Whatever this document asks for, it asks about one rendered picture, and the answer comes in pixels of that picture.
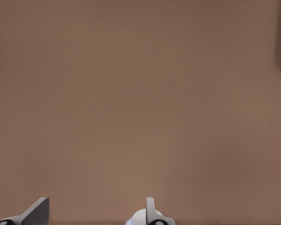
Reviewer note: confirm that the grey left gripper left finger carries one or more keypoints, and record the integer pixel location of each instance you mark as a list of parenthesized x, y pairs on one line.
[(35, 212)]

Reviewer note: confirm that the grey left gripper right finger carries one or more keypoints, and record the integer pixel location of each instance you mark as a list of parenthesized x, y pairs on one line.
[(150, 212)]

